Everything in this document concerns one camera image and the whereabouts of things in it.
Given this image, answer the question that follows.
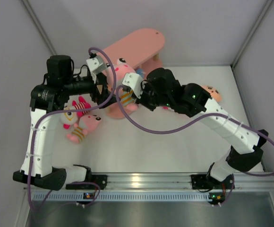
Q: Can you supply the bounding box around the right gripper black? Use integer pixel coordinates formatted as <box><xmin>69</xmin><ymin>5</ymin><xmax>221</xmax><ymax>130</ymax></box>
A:
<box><xmin>131</xmin><ymin>82</ymin><xmax>171</xmax><ymax>112</ymax></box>

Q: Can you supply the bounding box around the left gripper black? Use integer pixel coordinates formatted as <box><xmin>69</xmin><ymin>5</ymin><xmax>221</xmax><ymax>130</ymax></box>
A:
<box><xmin>62</xmin><ymin>71</ymin><xmax>120</xmax><ymax>108</ymax></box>

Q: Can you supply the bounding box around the large pink frog plush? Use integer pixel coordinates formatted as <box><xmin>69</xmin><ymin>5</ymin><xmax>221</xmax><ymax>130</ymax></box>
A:
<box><xmin>106</xmin><ymin>58</ymin><xmax>139</xmax><ymax>112</ymax></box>

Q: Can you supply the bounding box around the orange-head blue-body plush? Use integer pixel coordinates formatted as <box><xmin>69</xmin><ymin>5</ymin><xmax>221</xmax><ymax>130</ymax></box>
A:
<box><xmin>202</xmin><ymin>85</ymin><xmax>222</xmax><ymax>103</ymax></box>

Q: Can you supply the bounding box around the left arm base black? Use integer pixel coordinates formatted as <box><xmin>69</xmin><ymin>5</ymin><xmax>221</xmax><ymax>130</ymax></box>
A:
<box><xmin>66</xmin><ymin>174</ymin><xmax>108</xmax><ymax>190</ymax></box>

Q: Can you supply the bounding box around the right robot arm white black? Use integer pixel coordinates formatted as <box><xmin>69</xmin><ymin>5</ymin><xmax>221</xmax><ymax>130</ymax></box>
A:
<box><xmin>137</xmin><ymin>68</ymin><xmax>268</xmax><ymax>188</ymax></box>

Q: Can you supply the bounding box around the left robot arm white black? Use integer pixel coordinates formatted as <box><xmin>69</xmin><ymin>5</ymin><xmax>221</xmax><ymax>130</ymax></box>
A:
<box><xmin>13</xmin><ymin>53</ymin><xmax>112</xmax><ymax>191</ymax></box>

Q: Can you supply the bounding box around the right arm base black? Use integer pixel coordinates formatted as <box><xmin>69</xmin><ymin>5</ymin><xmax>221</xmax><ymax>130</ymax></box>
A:
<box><xmin>191</xmin><ymin>174</ymin><xmax>233</xmax><ymax>192</ymax></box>

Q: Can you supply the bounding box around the pink three-tier shelf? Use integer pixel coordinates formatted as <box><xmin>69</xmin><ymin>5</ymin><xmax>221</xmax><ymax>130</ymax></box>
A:
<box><xmin>103</xmin><ymin>28</ymin><xmax>165</xmax><ymax>119</ymax></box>

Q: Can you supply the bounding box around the left white glasses plush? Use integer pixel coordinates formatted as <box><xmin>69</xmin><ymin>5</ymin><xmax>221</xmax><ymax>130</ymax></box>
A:
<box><xmin>60</xmin><ymin>96</ymin><xmax>91</xmax><ymax>130</ymax></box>

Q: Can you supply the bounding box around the white glasses plush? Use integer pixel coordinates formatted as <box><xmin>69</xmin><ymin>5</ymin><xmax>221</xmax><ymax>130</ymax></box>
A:
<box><xmin>162</xmin><ymin>106</ymin><xmax>171</xmax><ymax>111</ymax></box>
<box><xmin>60</xmin><ymin>96</ymin><xmax>91</xmax><ymax>130</ymax></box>

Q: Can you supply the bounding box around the right white glasses plush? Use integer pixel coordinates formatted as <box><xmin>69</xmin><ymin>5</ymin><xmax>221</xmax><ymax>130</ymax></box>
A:
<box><xmin>162</xmin><ymin>106</ymin><xmax>171</xmax><ymax>111</ymax></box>

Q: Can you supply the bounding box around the small pink frog plush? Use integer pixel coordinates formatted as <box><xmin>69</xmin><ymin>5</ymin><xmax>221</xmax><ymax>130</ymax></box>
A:
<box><xmin>66</xmin><ymin>114</ymin><xmax>102</xmax><ymax>143</ymax></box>

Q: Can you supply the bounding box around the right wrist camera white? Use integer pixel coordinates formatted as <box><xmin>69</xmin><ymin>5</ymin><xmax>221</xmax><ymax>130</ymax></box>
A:
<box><xmin>122</xmin><ymin>72</ymin><xmax>143</xmax><ymax>99</ymax></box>

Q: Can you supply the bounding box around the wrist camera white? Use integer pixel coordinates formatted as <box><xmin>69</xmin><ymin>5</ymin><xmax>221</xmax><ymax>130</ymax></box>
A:
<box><xmin>86</xmin><ymin>55</ymin><xmax>107</xmax><ymax>83</ymax></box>
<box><xmin>122</xmin><ymin>72</ymin><xmax>143</xmax><ymax>99</ymax></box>

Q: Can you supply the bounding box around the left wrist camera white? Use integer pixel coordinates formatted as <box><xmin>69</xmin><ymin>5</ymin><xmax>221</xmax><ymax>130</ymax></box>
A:
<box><xmin>86</xmin><ymin>55</ymin><xmax>107</xmax><ymax>83</ymax></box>

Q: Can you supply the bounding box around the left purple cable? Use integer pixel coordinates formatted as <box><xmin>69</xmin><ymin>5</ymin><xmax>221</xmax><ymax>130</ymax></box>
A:
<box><xmin>27</xmin><ymin>46</ymin><xmax>118</xmax><ymax>211</ymax></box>

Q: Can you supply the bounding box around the slotted cable duct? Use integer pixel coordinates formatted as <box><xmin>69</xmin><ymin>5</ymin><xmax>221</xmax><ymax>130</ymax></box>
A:
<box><xmin>30</xmin><ymin>191</ymin><xmax>225</xmax><ymax>202</ymax></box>

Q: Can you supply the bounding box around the aluminium mounting rail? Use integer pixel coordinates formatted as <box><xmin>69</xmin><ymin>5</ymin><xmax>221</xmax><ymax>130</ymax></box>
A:
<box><xmin>96</xmin><ymin>173</ymin><xmax>274</xmax><ymax>192</ymax></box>

